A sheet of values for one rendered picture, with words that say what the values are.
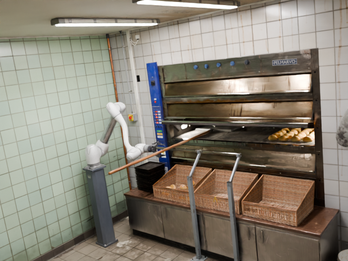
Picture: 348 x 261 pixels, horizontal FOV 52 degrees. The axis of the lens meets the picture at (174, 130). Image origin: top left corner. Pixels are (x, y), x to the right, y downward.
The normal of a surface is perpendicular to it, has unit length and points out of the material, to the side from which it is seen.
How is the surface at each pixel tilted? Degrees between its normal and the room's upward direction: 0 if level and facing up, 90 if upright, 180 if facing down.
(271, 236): 89
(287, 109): 70
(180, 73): 92
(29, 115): 90
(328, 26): 90
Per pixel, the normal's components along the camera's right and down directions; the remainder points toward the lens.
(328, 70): -0.62, 0.22
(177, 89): -0.63, -0.14
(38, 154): 0.77, 0.03
